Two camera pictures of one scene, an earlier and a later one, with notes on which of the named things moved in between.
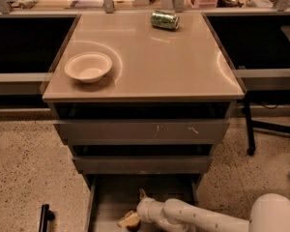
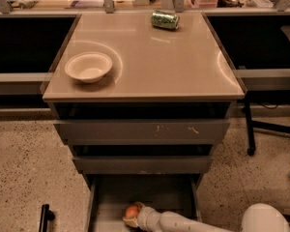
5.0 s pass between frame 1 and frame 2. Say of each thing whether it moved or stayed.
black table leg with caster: stayed
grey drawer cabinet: stayed
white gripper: moved
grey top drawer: stayed
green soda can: stayed
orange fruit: moved
